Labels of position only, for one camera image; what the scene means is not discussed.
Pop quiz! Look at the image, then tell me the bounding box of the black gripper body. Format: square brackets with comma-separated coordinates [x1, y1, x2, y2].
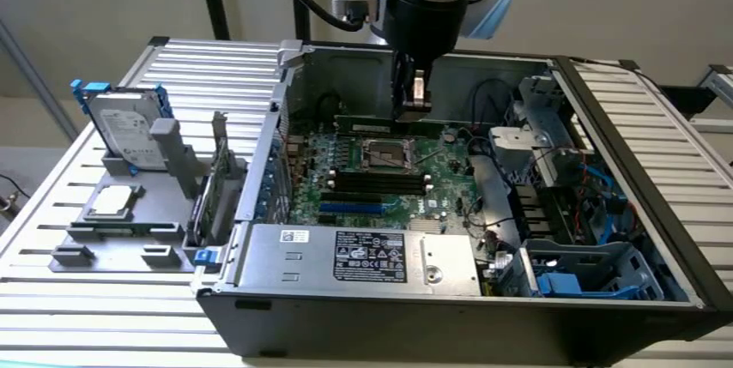
[388, 0, 468, 70]

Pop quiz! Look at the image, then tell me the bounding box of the green RAM stick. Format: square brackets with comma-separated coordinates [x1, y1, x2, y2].
[333, 113, 448, 138]

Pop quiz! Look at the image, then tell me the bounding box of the black RAM slot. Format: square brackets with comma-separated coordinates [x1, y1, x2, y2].
[334, 172, 429, 184]
[333, 178, 429, 190]
[332, 183, 429, 196]
[334, 167, 429, 178]

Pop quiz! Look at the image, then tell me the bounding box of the black expansion slot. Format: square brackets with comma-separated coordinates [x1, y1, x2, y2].
[318, 190, 389, 204]

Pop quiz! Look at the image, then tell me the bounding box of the blue expansion slot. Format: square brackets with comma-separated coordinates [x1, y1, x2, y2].
[318, 201, 387, 217]

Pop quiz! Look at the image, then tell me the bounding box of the grey metal drive cage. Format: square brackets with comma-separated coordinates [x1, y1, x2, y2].
[488, 75, 583, 190]

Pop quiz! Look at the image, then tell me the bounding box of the green motherboard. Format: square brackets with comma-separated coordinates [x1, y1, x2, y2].
[285, 122, 480, 233]

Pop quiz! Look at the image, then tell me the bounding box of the small silver heat sink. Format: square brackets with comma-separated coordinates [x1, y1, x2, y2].
[408, 217, 448, 234]

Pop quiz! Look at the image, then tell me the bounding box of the black fan shroud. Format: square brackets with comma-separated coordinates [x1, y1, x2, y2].
[512, 184, 600, 246]

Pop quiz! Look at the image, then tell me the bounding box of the silver power supply unit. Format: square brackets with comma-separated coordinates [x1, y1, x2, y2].
[230, 222, 484, 299]

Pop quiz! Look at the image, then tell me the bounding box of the green graphics card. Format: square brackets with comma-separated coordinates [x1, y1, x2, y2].
[186, 111, 233, 245]

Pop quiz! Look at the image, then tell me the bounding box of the blue and grey disk bay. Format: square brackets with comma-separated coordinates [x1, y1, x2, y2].
[515, 237, 668, 301]

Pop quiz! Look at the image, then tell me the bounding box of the open black PC case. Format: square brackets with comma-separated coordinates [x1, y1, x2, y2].
[196, 39, 733, 359]

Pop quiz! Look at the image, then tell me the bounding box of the silver CPU chip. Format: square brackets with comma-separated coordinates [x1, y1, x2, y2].
[93, 184, 144, 215]

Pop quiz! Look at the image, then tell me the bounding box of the grey parts rack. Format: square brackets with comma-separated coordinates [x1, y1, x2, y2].
[50, 118, 250, 275]

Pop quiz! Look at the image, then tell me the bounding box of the black loop wire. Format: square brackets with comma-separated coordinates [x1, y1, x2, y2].
[469, 78, 520, 125]

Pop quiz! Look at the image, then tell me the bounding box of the CPU socket with metal frame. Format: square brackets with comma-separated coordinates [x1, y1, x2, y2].
[356, 136, 423, 171]

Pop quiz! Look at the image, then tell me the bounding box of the thin black table cable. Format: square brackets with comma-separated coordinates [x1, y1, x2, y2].
[569, 55, 695, 122]

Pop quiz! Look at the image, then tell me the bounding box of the blue data wire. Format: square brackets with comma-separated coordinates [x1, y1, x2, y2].
[576, 160, 634, 245]

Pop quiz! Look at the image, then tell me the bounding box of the hard disk with blue bracket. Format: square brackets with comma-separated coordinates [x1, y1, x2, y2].
[69, 79, 176, 173]

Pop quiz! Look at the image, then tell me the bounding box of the aluminium frame profile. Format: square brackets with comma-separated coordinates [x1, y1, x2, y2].
[690, 63, 733, 133]

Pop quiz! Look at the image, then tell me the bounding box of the black cable with plug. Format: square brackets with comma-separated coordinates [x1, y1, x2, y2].
[0, 172, 34, 215]

